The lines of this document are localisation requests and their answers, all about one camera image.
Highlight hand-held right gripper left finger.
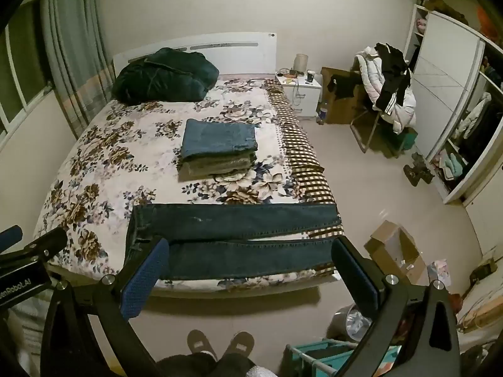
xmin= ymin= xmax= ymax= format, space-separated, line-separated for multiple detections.
xmin=39 ymin=237 xmax=174 ymax=377

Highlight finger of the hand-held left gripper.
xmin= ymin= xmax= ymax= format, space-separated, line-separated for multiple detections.
xmin=0 ymin=225 xmax=23 ymax=253
xmin=0 ymin=228 xmax=69 ymax=265

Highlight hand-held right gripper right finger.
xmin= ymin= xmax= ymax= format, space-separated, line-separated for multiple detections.
xmin=331 ymin=237 xmax=461 ymax=377

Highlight dark blue jeans pants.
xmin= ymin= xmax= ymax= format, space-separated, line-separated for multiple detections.
xmin=125 ymin=202 xmax=343 ymax=282

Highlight person's left forearm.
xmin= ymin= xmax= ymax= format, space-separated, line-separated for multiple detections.
xmin=6 ymin=307 xmax=45 ymax=377

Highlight metal trash can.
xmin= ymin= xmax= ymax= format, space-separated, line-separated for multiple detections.
xmin=328 ymin=304 xmax=374 ymax=342

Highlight open cardboard box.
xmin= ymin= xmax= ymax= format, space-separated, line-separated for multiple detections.
xmin=363 ymin=220 xmax=431 ymax=288

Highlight teal laundry basket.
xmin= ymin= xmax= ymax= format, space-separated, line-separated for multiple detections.
xmin=285 ymin=339 xmax=402 ymax=377

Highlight grey slipper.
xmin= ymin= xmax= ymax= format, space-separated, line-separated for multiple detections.
xmin=227 ymin=331 xmax=256 ymax=359
xmin=186 ymin=329 xmax=218 ymax=362

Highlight person's legs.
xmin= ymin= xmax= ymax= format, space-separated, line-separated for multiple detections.
xmin=156 ymin=351 xmax=254 ymax=377

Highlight dark shoes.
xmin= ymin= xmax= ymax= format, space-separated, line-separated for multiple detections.
xmin=403 ymin=153 xmax=435 ymax=186

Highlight metal folding chair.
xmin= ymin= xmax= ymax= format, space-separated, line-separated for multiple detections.
xmin=349 ymin=53 xmax=414 ymax=155

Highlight teal storage box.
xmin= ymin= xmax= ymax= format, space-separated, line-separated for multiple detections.
xmin=400 ymin=127 xmax=419 ymax=150

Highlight brown checkered bed sheet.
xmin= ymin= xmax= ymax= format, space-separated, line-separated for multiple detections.
xmin=263 ymin=79 xmax=347 ymax=241

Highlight brown cardboard box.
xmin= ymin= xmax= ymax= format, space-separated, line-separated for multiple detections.
xmin=321 ymin=67 xmax=379 ymax=125

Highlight window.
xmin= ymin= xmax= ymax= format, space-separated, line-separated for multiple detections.
xmin=0 ymin=0 xmax=54 ymax=139

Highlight white nightstand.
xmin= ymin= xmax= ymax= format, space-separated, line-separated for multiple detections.
xmin=275 ymin=71 xmax=323 ymax=119

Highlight black cloth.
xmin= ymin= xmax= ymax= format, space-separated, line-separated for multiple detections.
xmin=326 ymin=73 xmax=364 ymax=101

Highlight black striped garment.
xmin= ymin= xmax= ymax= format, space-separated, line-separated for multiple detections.
xmin=373 ymin=42 xmax=413 ymax=117

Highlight grey-green curtain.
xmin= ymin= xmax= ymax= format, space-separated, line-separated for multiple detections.
xmin=38 ymin=0 xmax=115 ymax=139

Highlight dark green quilt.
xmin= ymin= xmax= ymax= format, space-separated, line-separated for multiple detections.
xmin=111 ymin=47 xmax=220 ymax=106

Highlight white wardrobe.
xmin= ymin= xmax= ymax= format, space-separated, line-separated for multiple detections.
xmin=404 ymin=0 xmax=503 ymax=205

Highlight white headboard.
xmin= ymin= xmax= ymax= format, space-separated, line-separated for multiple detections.
xmin=113 ymin=32 xmax=278 ymax=84

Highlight orange bag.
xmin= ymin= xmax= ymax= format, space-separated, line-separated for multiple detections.
xmin=477 ymin=6 xmax=493 ymax=38

